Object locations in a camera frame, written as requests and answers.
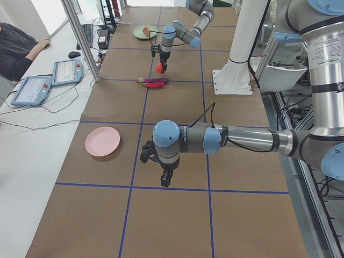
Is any blue teach pendant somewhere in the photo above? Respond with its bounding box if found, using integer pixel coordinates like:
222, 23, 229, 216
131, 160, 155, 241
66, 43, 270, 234
11, 76, 52, 105
52, 59, 83, 86

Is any far blue teach pendant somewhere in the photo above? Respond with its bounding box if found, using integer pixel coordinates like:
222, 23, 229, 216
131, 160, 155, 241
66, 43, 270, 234
52, 59, 83, 86

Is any green plate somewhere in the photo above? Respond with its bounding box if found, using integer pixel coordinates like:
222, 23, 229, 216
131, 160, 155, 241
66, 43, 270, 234
133, 25, 157, 40

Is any purple eggplant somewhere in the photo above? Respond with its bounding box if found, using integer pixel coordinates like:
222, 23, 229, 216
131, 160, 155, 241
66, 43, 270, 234
137, 77, 169, 84

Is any black computer mouse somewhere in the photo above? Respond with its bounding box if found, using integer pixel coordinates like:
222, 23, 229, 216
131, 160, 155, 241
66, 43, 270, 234
68, 51, 81, 59

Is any peach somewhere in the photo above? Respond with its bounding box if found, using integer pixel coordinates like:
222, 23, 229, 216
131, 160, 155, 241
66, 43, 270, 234
142, 25, 151, 37

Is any white plastic cover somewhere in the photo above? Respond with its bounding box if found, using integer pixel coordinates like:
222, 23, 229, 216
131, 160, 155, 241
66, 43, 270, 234
259, 66, 307, 92

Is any person in dark shirt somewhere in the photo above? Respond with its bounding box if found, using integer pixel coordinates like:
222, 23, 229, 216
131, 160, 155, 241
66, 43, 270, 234
1, 23, 43, 82

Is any black power adapter box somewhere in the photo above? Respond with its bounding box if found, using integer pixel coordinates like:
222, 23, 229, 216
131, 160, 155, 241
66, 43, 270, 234
97, 30, 110, 49

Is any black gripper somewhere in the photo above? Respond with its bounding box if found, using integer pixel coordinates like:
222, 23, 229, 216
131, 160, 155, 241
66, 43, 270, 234
160, 161, 178, 187
160, 51, 170, 73

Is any pink plate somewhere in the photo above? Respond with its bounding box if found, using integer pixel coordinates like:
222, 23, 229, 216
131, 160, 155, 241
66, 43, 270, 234
85, 126, 120, 157

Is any near blue teach pendant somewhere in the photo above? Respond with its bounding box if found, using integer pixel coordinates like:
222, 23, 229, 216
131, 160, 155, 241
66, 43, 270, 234
11, 76, 52, 105

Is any person's hand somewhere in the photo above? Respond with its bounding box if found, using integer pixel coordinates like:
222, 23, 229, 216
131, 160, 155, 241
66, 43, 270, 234
39, 39, 51, 49

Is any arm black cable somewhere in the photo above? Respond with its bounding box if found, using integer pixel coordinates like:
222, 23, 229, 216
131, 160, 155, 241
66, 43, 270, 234
188, 101, 275, 153
147, 28, 177, 48

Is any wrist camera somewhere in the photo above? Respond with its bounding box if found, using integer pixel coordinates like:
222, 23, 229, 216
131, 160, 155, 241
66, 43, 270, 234
140, 140, 159, 163
150, 45, 161, 58

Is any pendant black cable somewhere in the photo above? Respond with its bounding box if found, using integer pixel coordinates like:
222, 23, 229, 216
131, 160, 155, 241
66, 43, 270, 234
0, 83, 81, 131

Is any grey aluminium frame post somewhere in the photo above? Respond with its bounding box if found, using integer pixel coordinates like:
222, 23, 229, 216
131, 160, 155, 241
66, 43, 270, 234
61, 0, 100, 82

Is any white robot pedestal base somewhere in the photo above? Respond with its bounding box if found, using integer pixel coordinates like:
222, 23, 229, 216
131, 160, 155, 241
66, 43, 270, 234
212, 0, 270, 95

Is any red chili pepper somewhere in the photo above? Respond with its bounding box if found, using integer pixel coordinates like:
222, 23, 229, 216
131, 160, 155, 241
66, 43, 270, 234
145, 82, 165, 89

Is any black keyboard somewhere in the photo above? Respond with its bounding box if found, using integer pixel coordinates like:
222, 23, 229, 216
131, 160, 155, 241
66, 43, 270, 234
81, 24, 94, 48

